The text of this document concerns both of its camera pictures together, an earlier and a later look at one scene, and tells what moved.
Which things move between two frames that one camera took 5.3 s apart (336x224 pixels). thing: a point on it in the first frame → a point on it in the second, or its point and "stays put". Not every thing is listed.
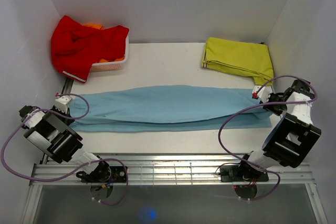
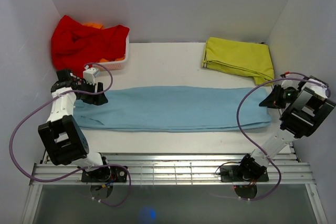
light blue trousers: [167, 108] stays put
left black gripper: [55, 109] → [97, 99]
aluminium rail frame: [156, 169] stays put
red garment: [75, 47] stays put
